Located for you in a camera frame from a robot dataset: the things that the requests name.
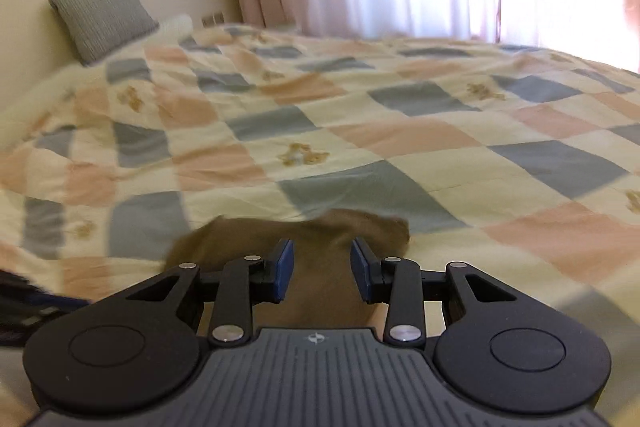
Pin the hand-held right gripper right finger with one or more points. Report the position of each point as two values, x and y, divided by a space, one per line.
361 276

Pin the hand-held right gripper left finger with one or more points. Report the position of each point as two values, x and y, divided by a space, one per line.
285 268

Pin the brown garment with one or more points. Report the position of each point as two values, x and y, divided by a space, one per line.
320 267

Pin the white bolster pillow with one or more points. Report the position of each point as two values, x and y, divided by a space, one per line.
176 23

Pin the grey knitted pillow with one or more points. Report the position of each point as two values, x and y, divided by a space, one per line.
102 14

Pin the checkered patchwork quilt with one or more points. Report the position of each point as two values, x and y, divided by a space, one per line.
400 132

